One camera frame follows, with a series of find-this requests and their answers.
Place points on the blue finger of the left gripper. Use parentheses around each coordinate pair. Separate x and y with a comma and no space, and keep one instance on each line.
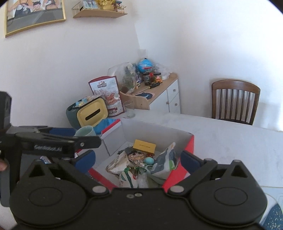
(87,142)
(66,132)

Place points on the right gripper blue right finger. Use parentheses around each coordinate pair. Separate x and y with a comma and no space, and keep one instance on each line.
(190,162)

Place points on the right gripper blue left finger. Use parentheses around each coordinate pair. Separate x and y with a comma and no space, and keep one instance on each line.
(84,160)

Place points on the white patterned tissue pack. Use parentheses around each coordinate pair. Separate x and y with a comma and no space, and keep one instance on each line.
(165,163)

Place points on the silver foil snack bag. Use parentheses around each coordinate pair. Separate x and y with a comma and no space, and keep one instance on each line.
(118,164)

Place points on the teal round ball toy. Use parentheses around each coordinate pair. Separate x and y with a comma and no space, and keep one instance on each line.
(149,160)

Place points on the yellow small carton box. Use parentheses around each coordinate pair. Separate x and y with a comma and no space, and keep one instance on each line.
(144,146)

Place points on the light blue gear device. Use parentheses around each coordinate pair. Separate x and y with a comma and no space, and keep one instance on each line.
(142,180)

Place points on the person's left hand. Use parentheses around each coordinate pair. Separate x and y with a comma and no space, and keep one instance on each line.
(3,165)

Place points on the mint green mug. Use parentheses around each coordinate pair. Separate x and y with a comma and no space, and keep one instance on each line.
(85,131)

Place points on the blue cloth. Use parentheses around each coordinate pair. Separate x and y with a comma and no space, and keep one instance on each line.
(104,124)

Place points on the yellow green tissue box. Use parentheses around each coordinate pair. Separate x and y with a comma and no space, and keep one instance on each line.
(90,114)

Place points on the red white cardboard box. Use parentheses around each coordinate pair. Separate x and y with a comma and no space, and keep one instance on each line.
(120,138)

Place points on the clear drinking glass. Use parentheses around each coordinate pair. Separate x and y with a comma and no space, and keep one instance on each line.
(129,109)

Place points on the red snack bag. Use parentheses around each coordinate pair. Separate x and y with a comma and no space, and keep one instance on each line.
(107,87)

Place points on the white wooden side cabinet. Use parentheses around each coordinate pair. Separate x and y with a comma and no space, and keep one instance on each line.
(163,98)

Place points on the brown wooden chair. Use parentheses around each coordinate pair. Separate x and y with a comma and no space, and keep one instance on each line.
(235,101)

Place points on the screwdriver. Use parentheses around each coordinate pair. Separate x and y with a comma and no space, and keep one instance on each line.
(153,85)

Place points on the orange label jar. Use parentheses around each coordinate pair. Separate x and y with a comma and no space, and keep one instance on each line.
(158,77)

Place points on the dark glass jar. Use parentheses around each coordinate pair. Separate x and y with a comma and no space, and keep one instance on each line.
(147,79)

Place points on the blue globe ball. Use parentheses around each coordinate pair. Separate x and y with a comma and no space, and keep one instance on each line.
(144,64)

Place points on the blue patterned placemat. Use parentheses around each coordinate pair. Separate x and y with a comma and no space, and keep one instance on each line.
(272,218)

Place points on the gold framed picture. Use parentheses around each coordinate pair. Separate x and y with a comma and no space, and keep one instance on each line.
(25,15)

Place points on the golden flower ornament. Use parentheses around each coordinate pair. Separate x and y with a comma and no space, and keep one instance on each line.
(108,5)

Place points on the wooden wall shelf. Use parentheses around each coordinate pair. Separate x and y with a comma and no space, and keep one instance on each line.
(91,9)

